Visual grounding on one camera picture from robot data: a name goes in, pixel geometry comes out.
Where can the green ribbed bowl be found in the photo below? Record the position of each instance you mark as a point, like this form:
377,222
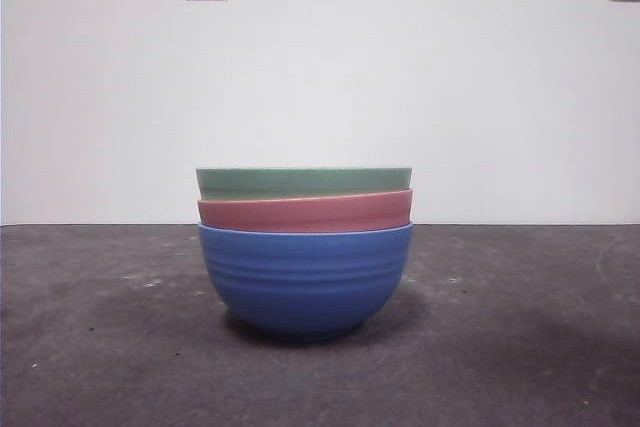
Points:
300,179

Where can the red ribbed bowl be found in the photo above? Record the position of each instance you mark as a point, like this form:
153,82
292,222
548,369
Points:
300,212

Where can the blue ribbed bowl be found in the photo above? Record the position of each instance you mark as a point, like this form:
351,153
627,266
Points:
305,282

